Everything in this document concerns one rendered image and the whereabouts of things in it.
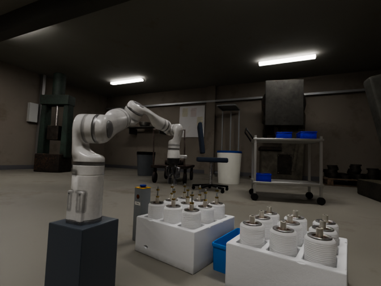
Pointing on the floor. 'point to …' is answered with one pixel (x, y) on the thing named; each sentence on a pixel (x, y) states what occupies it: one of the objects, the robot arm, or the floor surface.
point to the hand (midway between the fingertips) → (172, 181)
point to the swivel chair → (208, 162)
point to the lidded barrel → (233, 177)
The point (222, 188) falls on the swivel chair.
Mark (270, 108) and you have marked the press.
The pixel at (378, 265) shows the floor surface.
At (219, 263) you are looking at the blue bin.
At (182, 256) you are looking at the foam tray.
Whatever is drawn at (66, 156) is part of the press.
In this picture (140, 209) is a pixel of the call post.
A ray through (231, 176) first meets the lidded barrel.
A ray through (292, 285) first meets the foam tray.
